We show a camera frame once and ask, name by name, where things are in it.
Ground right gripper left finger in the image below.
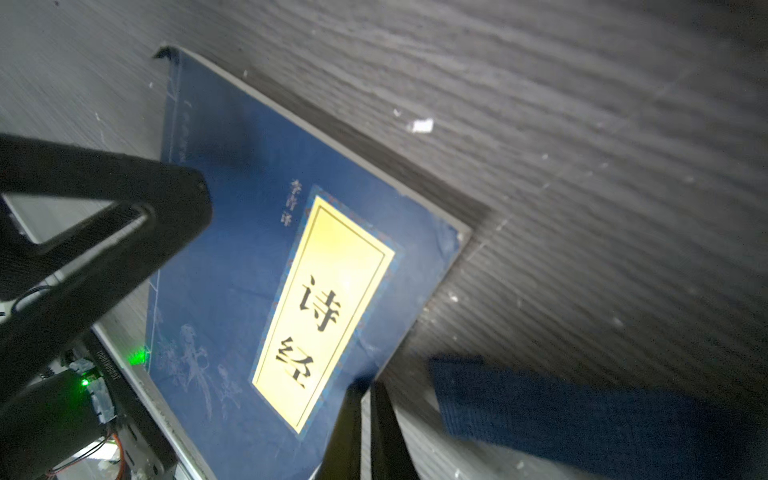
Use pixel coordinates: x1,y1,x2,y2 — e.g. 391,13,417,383
315,383,365,480

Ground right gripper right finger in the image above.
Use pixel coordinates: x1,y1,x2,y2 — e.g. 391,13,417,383
370,382,420,480

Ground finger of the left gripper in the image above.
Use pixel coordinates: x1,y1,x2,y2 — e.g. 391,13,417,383
1,134,213,402

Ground dark blue book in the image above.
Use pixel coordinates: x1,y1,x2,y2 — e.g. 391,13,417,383
146,46,471,479

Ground navy blue student backpack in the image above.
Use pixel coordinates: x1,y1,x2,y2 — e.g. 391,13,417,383
429,357,767,479

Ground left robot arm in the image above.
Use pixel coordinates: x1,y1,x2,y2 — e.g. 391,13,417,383
1,134,213,479

